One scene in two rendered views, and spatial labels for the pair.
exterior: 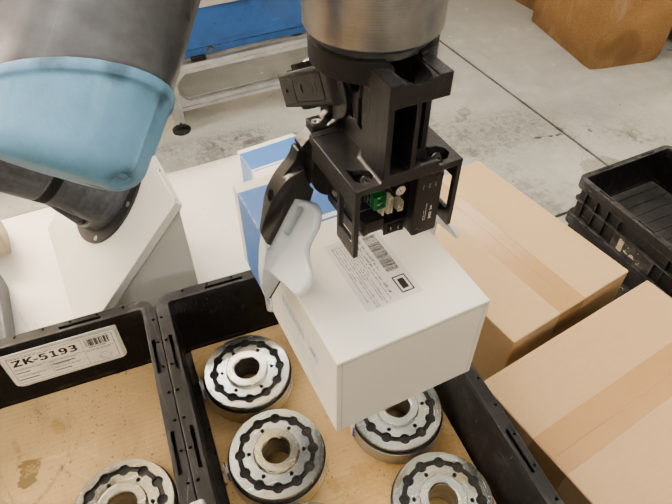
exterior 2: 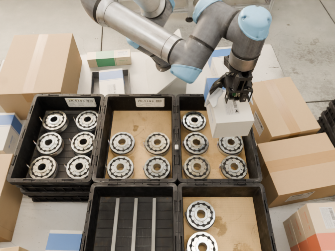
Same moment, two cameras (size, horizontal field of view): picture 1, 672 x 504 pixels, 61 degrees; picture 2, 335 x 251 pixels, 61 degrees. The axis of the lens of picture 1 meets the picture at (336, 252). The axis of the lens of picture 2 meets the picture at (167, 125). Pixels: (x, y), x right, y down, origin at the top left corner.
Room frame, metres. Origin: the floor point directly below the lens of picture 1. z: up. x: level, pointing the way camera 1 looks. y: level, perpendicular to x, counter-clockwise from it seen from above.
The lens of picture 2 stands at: (-0.30, -0.04, 1.86)
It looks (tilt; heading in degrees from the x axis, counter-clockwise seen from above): 57 degrees down; 21
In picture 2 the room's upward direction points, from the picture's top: straight up
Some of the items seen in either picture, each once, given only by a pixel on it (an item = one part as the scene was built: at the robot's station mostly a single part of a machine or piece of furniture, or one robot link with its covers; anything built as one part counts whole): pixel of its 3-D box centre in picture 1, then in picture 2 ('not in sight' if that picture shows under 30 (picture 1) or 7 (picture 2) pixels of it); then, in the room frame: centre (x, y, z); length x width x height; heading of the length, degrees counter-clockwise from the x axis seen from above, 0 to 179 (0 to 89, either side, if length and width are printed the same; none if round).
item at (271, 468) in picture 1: (276, 450); (196, 142); (0.27, 0.06, 0.86); 0.05 x 0.05 x 0.01
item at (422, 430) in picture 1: (396, 408); (231, 142); (0.33, -0.07, 0.86); 0.10 x 0.10 x 0.01
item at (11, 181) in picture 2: not in sight; (61, 135); (0.08, 0.56, 0.92); 0.40 x 0.30 x 0.02; 21
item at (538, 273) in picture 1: (483, 274); (275, 114); (0.60, -0.23, 0.78); 0.30 x 0.22 x 0.16; 33
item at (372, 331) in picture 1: (347, 275); (226, 105); (0.32, -0.01, 1.09); 0.20 x 0.12 x 0.09; 26
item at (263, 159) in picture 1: (289, 188); (223, 66); (0.85, 0.09, 0.75); 0.20 x 0.12 x 0.09; 30
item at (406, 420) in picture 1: (396, 406); (231, 142); (0.33, -0.07, 0.86); 0.05 x 0.05 x 0.01
